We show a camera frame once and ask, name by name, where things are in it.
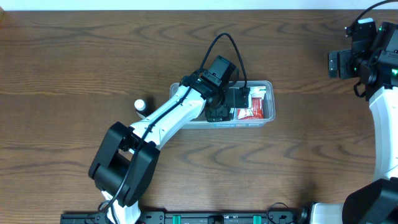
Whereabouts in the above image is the red medicine box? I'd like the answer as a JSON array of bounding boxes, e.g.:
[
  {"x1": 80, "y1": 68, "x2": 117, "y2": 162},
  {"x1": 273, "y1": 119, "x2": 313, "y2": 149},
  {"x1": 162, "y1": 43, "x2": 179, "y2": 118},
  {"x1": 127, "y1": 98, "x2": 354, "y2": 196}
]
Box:
[{"x1": 237, "y1": 98, "x2": 264, "y2": 120}]

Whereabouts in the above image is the white green medicine box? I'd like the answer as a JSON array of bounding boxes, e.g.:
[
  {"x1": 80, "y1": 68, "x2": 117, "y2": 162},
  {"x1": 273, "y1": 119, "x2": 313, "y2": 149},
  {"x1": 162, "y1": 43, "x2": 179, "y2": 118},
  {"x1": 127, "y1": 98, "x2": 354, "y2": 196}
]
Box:
[{"x1": 249, "y1": 86, "x2": 267, "y2": 100}]

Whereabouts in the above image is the dark syrup bottle white cap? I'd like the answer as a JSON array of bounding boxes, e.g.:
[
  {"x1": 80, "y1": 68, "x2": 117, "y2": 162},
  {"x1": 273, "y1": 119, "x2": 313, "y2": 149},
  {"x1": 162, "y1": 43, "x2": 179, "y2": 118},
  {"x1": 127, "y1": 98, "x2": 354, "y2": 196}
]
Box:
[{"x1": 134, "y1": 99, "x2": 150, "y2": 119}]

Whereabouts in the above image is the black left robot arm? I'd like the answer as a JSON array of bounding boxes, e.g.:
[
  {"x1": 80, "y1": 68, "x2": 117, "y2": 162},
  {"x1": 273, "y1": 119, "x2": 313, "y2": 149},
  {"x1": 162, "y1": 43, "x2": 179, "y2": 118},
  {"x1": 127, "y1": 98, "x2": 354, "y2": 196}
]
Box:
[{"x1": 88, "y1": 56, "x2": 239, "y2": 223}]

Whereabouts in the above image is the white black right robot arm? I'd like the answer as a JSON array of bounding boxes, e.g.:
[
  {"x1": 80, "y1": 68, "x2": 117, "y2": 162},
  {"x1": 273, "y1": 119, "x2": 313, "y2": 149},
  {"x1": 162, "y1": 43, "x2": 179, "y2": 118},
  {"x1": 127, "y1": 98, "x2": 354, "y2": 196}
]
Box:
[{"x1": 307, "y1": 18, "x2": 397, "y2": 223}]

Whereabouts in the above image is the clear plastic container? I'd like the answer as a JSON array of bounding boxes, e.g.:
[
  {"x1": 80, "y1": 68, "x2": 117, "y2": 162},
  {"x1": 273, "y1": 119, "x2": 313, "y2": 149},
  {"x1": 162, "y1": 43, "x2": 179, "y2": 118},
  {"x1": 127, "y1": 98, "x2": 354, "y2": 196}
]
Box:
[{"x1": 182, "y1": 80, "x2": 275, "y2": 129}]

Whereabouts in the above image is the black mounting rail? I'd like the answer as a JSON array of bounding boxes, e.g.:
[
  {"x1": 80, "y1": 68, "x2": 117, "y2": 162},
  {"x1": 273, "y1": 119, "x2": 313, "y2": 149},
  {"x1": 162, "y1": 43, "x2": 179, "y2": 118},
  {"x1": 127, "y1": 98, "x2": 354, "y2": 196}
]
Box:
[{"x1": 60, "y1": 210, "x2": 312, "y2": 224}]

